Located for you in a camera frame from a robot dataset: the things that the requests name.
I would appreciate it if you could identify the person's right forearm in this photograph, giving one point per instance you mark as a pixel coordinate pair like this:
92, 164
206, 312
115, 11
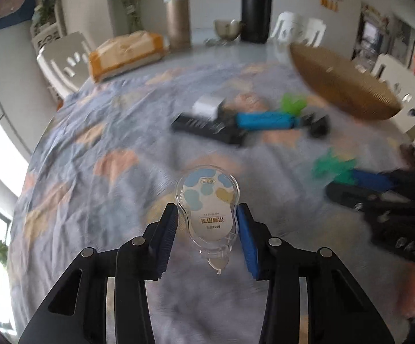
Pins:
411, 294

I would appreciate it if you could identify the brown woven basket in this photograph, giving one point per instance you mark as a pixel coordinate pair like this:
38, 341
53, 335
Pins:
343, 82

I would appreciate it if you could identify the teal translucent plastic toy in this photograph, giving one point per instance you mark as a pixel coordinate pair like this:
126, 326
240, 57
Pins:
333, 168

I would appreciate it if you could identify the gold thermos flask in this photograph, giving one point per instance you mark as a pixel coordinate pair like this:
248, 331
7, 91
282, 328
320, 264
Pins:
178, 21

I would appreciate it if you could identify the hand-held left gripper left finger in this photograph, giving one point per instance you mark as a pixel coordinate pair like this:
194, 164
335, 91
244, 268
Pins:
164, 236

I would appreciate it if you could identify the glass vase with green stems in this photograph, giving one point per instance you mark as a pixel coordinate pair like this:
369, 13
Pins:
132, 7

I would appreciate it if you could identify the cabinet with screen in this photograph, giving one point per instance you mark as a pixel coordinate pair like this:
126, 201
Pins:
370, 36

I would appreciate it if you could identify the clear correction tape dispenser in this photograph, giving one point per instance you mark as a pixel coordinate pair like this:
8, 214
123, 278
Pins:
205, 200

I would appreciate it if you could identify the metal bowl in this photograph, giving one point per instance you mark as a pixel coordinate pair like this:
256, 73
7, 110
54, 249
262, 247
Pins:
229, 28

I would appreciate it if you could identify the metal clip tool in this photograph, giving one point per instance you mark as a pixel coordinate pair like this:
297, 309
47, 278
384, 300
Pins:
218, 42

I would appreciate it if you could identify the black thermos flask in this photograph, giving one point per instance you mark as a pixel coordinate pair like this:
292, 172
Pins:
257, 7

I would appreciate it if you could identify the white shelf rack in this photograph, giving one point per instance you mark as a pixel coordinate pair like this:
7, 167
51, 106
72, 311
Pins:
48, 18

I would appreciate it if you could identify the yellow tissue pack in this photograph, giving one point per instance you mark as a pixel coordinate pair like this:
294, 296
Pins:
125, 53

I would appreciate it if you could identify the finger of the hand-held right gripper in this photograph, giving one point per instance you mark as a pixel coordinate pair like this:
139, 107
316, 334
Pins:
343, 193
370, 180

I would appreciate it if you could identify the white wall charger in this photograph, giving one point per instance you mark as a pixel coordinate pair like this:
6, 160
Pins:
207, 106

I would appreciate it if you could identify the small pink trinket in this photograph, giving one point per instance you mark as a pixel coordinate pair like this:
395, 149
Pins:
248, 102

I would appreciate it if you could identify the leaf-printed grey tablecloth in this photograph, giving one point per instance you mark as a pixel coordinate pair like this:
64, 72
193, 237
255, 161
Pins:
103, 186

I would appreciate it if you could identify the black rectangular lighter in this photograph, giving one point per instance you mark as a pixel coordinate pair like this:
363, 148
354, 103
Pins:
207, 129

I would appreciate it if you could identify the green translucent plastic toy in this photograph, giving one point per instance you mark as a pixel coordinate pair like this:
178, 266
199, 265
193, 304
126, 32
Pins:
292, 103

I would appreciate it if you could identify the white plastic chair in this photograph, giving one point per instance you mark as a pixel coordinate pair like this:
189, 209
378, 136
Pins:
64, 64
297, 28
399, 79

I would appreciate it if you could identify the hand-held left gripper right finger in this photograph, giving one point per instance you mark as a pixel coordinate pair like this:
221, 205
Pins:
248, 236

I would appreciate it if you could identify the yellow wall ornaments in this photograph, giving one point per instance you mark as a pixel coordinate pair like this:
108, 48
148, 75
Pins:
329, 3

